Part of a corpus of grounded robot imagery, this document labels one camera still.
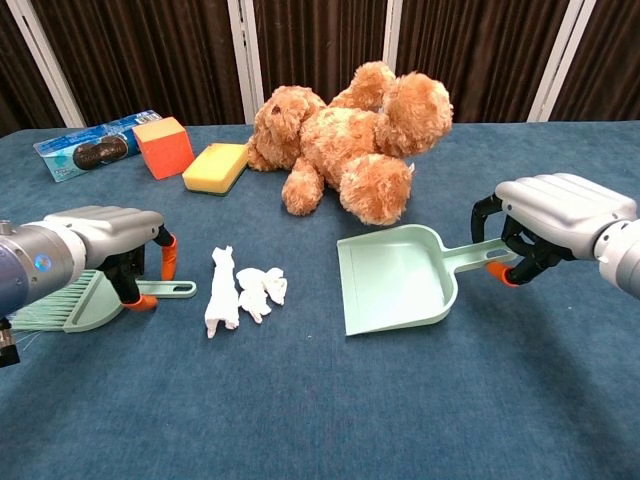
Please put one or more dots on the blue cookie box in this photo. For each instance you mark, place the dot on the blue cookie box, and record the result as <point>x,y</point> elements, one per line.
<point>85,150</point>

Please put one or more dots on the blue felt table cover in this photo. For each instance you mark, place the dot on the blue felt table cover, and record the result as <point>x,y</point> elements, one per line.
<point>320,400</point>

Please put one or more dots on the long white paper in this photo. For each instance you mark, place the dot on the long white paper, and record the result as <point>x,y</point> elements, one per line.
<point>222,297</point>

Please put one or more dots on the mint green dustpan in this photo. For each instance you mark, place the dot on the mint green dustpan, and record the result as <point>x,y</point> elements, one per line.
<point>395,280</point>

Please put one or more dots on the yellow sponge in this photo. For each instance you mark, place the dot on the yellow sponge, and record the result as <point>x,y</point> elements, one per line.
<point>215,167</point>

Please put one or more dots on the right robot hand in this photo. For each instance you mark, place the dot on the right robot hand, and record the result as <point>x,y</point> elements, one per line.
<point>565,210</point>

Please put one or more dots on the brown curtain screen panel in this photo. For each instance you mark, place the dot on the brown curtain screen panel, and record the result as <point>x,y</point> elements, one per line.
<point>150,55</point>
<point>20,80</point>
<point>480,55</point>
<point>610,65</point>
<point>320,40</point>

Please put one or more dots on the mint green hand broom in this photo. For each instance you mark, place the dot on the mint green hand broom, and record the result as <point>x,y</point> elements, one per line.
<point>90,310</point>

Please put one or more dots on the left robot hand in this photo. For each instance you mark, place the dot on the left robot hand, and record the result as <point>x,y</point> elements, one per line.
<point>110,227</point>

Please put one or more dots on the brown teddy bear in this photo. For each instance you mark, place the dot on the brown teddy bear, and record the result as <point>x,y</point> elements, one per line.
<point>350,145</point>

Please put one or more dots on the orange yellow foam cube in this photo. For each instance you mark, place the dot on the orange yellow foam cube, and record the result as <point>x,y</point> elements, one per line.
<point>165,150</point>

